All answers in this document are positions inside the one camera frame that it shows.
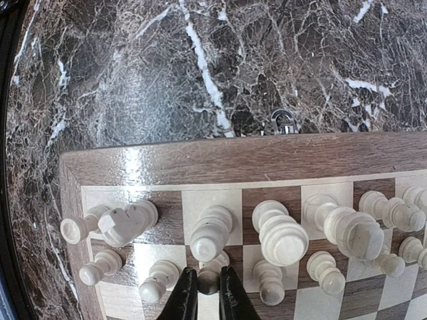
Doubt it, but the white chess pawn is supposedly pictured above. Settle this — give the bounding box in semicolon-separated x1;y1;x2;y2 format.
197;251;230;295

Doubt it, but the metal board clasp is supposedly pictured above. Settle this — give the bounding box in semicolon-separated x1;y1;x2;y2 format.
271;109;298;135

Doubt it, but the white chess rook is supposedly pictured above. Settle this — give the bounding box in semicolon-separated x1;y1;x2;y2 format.
60;205;111;245

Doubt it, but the wooden chess board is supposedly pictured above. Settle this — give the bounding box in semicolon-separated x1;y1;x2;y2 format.
59;132;426;319

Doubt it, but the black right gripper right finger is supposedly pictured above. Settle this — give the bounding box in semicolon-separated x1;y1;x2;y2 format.
219;266;260;320

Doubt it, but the white chess knight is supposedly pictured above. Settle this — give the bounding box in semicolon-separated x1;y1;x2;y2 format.
97;200;159;247

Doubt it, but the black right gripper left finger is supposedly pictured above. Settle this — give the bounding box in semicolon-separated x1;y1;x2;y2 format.
157;267;197;320

